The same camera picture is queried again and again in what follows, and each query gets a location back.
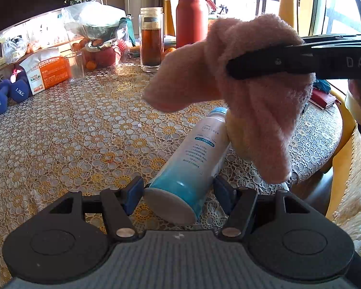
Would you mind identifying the floral lace tablecloth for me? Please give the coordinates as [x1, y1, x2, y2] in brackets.
[0, 60, 342, 288]

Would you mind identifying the white and teal bottle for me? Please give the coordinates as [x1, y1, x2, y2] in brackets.
[143, 107, 230, 226]

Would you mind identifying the blue dumbbell right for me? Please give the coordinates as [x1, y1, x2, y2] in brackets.
[9, 69, 30, 103]

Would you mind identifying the red water bottle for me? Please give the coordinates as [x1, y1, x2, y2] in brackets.
[167, 0, 209, 48]

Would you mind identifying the red fruit bag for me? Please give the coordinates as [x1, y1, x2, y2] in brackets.
[81, 39, 122, 69]

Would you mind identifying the orange near tumbler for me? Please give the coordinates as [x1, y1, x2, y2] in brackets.
[161, 47, 176, 59]

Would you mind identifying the clear plastic bag bundle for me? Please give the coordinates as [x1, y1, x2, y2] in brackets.
[61, 1, 126, 40]

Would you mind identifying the orange tissue box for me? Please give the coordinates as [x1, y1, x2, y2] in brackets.
[20, 48, 71, 95]

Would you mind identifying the small orange by glass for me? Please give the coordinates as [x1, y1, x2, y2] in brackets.
[86, 61, 97, 71]

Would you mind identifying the pink fluffy towel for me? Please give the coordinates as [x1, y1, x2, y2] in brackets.
[143, 14, 315, 184]

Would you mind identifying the glass tea tumbler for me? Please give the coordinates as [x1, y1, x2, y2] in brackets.
[139, 7, 164, 72]

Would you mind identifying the clear drinking glass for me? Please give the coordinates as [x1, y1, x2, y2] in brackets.
[64, 52, 84, 83]

